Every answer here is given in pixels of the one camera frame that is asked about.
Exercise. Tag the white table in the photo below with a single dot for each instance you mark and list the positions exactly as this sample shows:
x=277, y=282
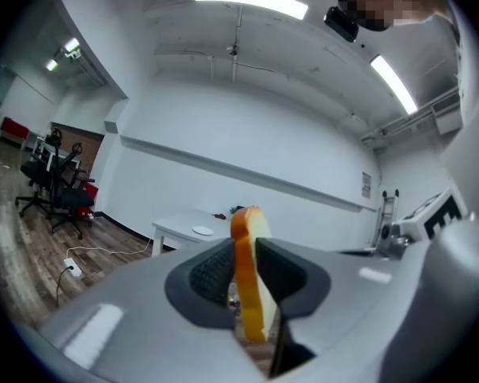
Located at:
x=175, y=230

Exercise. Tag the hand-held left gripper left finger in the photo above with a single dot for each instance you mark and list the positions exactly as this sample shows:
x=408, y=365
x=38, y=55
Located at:
x=207, y=277

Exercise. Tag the small ceiling light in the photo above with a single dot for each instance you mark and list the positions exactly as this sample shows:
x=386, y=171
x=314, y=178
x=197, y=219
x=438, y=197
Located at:
x=72, y=45
x=51, y=65

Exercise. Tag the aluminium ladder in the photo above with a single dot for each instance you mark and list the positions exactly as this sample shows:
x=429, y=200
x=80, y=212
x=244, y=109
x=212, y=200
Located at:
x=388, y=214

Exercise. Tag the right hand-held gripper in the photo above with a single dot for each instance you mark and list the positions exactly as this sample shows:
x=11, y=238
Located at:
x=415, y=223

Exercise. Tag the red tool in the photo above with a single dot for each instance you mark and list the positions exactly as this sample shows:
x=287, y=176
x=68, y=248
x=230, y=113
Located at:
x=219, y=215

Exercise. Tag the wall poster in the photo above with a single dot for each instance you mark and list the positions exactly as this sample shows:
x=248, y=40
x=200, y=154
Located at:
x=366, y=184

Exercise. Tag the white power strip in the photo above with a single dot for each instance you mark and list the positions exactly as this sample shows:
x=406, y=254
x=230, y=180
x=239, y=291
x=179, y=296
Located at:
x=72, y=268

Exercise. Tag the black head-worn camera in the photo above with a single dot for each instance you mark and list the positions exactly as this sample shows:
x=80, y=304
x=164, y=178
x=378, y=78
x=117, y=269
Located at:
x=341, y=23

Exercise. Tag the red cabinet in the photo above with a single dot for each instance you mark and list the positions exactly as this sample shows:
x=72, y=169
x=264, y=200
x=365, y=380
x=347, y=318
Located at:
x=15, y=128

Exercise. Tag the long ceiling light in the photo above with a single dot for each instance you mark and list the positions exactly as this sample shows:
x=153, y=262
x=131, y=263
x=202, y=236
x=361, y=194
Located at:
x=393, y=82
x=251, y=0

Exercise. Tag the sliced bread with orange crust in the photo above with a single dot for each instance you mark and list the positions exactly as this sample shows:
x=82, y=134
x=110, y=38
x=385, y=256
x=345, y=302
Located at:
x=247, y=293

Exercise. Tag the red box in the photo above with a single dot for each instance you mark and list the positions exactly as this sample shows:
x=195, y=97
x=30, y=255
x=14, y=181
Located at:
x=89, y=192

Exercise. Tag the white desk with open shelf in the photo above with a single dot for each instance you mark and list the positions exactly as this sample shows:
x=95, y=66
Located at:
x=44, y=150

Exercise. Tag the black office chair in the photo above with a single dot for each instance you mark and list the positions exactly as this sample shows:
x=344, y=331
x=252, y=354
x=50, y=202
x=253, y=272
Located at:
x=36, y=174
x=70, y=198

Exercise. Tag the ceiling dome sensor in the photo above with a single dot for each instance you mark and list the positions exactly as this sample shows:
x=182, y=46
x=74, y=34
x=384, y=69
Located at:
x=233, y=50

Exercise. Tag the white plate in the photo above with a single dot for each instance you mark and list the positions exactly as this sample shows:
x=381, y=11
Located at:
x=203, y=230

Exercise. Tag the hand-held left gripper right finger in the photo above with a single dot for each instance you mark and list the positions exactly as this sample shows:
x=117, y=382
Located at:
x=291, y=281

